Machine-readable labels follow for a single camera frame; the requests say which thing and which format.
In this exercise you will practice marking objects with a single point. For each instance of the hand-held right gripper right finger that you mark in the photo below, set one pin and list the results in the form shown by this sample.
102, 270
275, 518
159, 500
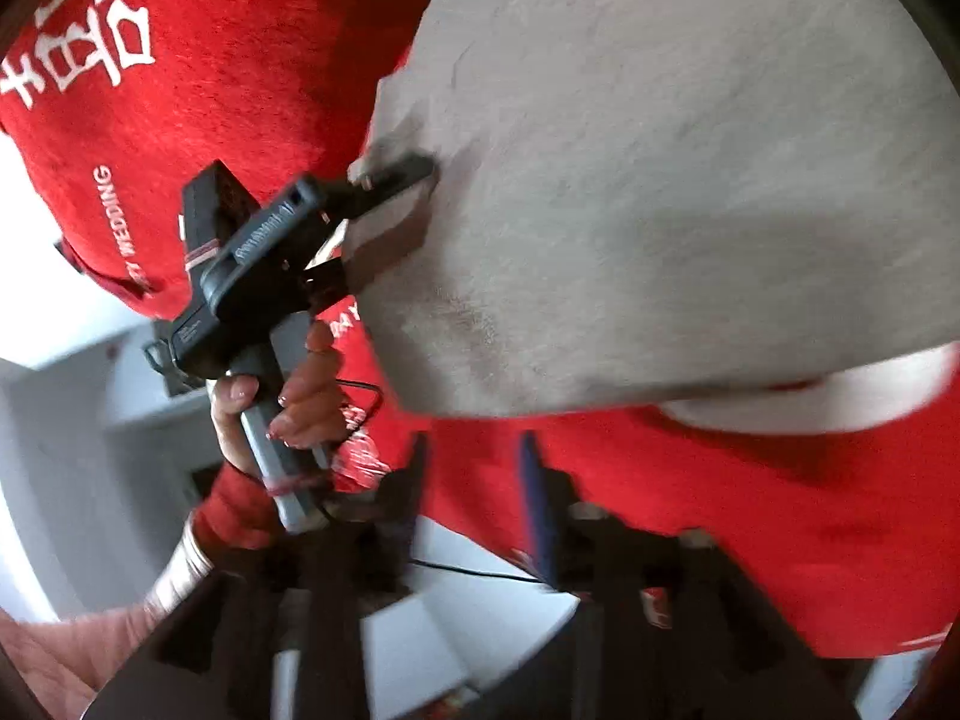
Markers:
536, 499

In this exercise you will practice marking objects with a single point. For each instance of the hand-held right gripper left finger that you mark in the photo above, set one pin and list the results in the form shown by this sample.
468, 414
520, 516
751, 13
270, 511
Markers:
411, 476

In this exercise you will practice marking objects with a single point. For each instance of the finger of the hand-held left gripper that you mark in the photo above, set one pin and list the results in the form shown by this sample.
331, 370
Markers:
397, 172
330, 283

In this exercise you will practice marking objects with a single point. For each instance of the person's left forearm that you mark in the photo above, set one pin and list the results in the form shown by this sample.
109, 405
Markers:
232, 510

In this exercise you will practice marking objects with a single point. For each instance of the dark metal wall fixture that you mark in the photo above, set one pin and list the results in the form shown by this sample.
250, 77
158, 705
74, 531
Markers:
180, 388

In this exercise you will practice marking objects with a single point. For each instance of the person's left hand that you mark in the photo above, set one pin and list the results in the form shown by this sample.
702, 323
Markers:
315, 397

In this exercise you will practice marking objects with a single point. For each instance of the grey knit sweater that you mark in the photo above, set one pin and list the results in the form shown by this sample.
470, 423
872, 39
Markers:
637, 165

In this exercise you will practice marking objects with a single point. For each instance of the red printed blanket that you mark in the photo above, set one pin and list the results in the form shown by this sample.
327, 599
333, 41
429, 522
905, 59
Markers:
225, 90

